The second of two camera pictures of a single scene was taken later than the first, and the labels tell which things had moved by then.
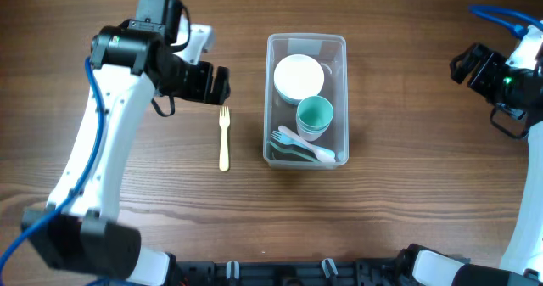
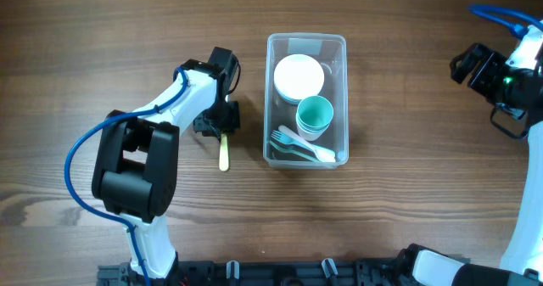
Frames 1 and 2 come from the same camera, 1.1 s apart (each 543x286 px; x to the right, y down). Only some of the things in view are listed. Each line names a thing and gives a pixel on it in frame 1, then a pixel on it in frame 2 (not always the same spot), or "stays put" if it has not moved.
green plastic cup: [315, 114] stays put
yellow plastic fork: [224, 117] stays put
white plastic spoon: [322, 155] stays put
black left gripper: [210, 85] → [221, 125]
